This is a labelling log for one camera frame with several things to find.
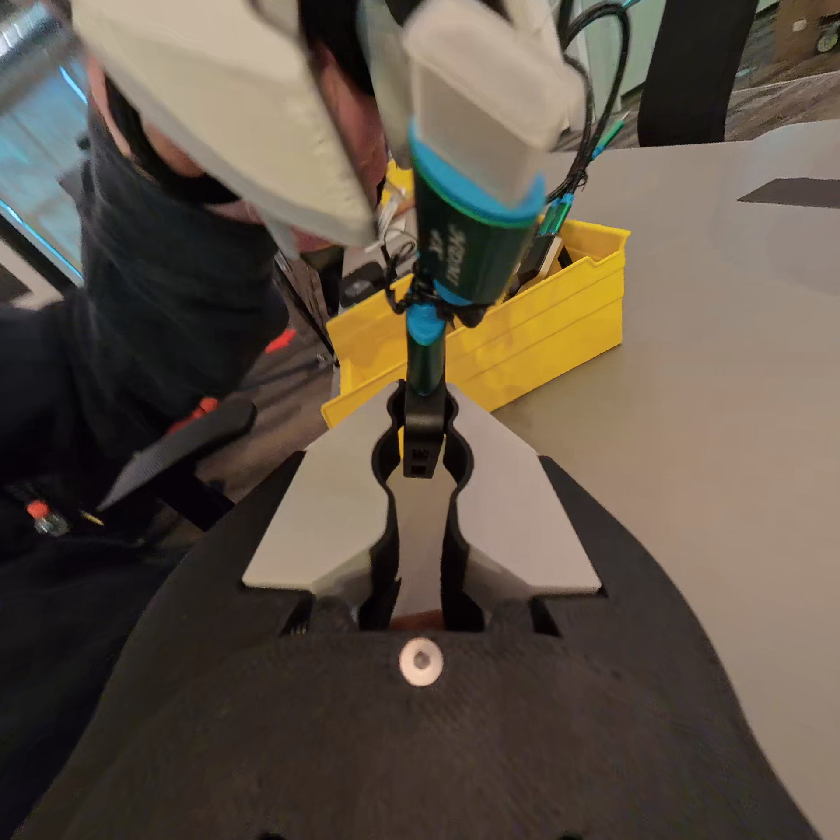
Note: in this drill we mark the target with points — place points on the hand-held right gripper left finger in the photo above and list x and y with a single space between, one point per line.
321 518

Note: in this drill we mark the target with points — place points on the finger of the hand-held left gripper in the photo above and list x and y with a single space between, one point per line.
525 59
216 98

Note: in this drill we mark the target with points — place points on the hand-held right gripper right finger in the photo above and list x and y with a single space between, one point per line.
518 525

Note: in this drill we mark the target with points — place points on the translucent plug cap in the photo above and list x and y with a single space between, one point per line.
472 131

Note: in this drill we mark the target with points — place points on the black plug cap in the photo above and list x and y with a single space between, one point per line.
420 426

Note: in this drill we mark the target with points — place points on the yellow plastic bin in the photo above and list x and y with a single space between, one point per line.
525 328

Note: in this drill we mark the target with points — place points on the person's left forearm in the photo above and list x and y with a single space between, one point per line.
184 282

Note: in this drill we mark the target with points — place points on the black chair armrest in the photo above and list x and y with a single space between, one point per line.
197 433

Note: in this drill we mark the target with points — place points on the black office chair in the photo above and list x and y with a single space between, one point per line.
695 65

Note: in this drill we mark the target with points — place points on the red tape piece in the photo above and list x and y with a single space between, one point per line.
281 341

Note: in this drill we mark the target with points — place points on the person's dark sweater torso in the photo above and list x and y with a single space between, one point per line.
39 407

